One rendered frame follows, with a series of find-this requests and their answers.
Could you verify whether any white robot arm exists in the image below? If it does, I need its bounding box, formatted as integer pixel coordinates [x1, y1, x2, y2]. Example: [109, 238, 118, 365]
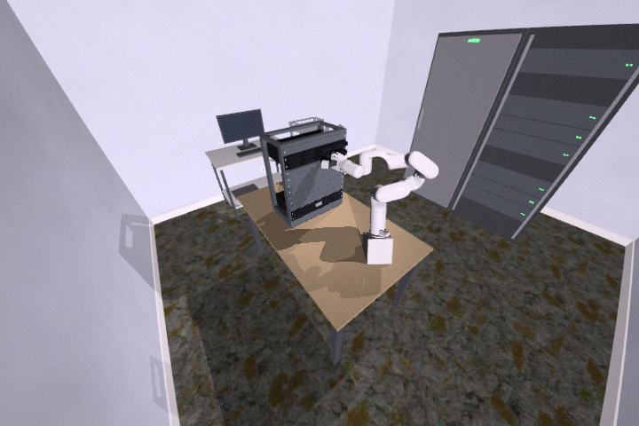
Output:
[340, 149, 438, 238]

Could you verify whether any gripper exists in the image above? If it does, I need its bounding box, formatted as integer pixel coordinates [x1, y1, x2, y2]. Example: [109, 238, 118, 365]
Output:
[324, 152, 347, 171]

